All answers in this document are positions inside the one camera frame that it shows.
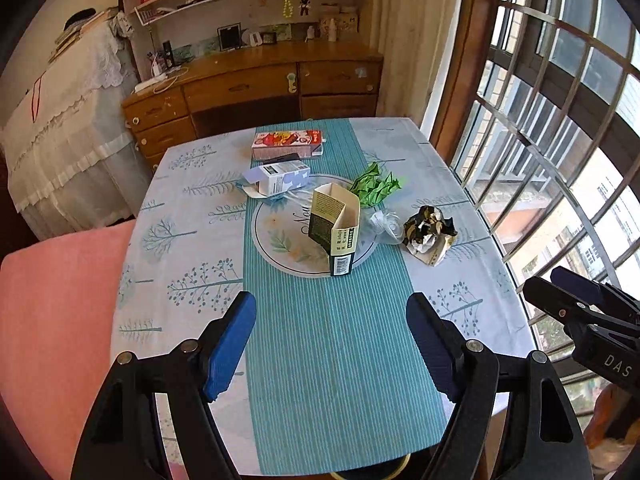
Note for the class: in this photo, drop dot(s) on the white desk gadget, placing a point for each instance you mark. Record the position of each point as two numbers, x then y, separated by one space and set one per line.
255 38

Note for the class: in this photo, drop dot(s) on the strawberry print drink box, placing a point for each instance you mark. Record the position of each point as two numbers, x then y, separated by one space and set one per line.
285 142

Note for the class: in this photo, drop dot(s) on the black hanging doll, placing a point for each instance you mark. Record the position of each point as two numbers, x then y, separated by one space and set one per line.
304 4

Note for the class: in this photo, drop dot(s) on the person's right hand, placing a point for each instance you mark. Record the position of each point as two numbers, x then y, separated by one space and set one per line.
615 415

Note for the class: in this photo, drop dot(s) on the round floral placemat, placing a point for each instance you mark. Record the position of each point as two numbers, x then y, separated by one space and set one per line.
280 250

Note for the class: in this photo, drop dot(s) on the small white bottle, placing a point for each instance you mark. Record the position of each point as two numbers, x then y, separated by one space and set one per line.
310 33

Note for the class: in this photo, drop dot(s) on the black picture frame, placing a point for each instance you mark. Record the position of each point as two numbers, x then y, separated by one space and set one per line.
230 37

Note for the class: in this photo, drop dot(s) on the furniture under white lace cover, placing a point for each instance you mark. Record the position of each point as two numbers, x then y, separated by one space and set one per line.
65 135

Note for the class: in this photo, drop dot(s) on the small photo frame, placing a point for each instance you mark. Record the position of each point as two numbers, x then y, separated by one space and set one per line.
270 38

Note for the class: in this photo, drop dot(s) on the white blue small box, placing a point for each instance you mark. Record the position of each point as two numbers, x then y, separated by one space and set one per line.
280 180

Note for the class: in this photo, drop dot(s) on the steel window grille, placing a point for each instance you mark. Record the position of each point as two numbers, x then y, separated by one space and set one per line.
545 155

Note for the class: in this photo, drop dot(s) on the beige patterned box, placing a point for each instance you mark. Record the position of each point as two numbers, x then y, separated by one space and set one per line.
347 20

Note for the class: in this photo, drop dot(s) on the black box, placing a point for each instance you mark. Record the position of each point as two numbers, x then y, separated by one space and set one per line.
282 158

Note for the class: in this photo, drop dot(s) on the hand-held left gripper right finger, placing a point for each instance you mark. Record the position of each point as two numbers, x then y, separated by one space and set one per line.
432 345

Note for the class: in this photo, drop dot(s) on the small white doll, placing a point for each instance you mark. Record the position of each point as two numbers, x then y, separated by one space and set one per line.
122 24

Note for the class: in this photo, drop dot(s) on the beige curtain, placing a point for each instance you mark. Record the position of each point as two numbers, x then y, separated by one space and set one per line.
410 35

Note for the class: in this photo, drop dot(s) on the green wrapper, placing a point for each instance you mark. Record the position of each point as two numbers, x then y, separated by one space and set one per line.
372 187

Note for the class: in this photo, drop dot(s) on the wooden desk with drawers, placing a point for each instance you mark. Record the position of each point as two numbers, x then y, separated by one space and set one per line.
240 67

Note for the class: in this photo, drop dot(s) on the clear plastic bag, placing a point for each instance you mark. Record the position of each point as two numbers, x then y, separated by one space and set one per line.
382 225

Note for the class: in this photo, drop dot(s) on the black upright device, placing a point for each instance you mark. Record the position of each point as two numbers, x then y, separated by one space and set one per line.
168 54

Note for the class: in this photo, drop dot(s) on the white charger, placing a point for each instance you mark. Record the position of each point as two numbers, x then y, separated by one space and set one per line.
157 65

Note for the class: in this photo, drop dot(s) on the stack of books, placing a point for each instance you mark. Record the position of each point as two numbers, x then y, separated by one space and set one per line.
80 35

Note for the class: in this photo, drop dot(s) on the white green drawer lock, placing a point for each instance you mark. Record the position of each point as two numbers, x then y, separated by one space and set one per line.
292 82

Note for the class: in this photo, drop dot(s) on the pink chair cushion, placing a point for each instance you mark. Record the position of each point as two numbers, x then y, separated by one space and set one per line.
55 320

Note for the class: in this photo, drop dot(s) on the white power strip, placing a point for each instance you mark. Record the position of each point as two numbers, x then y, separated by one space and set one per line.
150 82

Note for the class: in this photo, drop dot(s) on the beige and black carton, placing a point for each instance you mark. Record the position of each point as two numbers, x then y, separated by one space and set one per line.
320 225

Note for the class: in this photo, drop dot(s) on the black white paper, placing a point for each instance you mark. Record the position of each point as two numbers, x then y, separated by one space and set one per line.
425 232

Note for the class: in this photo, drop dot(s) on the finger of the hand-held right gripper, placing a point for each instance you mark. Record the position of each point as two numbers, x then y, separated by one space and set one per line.
550 296
575 281

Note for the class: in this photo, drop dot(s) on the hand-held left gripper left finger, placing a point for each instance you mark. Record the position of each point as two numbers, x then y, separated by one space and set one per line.
230 345

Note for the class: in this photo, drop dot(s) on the tall white bottle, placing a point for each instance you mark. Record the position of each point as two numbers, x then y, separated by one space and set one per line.
332 30

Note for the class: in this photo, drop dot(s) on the brown wooden window frame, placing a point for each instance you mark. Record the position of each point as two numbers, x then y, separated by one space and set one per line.
465 60

